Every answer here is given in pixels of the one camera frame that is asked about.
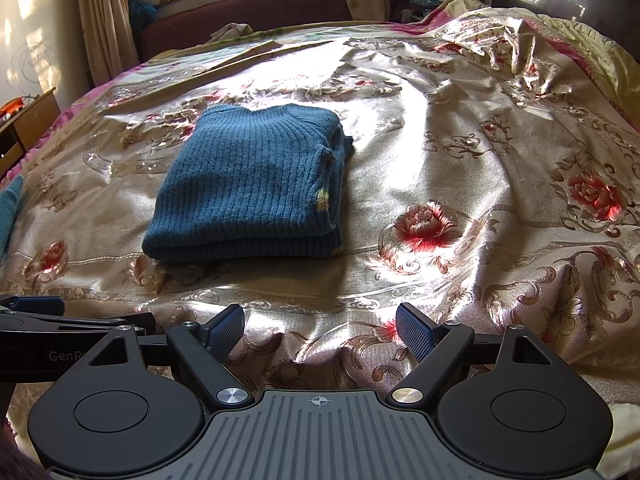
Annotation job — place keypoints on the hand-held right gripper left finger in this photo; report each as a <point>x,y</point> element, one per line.
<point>227,330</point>

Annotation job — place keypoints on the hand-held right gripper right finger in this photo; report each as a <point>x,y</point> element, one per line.
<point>415,332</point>

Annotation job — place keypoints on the floral satin bedspread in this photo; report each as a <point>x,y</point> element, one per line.
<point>450,160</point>

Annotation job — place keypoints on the wooden side cabinet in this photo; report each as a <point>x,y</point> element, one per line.
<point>35,120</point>

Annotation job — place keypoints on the orange object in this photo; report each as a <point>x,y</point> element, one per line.
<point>11,108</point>

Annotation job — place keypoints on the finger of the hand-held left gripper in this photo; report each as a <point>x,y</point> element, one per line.
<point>37,305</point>
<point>75,326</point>

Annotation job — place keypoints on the blue striped knit sweater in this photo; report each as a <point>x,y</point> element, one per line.
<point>250,185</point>

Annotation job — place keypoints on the crumpled pale cloth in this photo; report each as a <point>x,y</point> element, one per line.
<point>231,32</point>

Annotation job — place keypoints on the teal fuzzy bundle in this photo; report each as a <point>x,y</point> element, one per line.
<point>141,10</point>

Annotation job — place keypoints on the teal knit garment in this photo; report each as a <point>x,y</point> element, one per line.
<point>9,215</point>

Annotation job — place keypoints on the maroon sofa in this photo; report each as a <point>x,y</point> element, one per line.
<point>250,10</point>

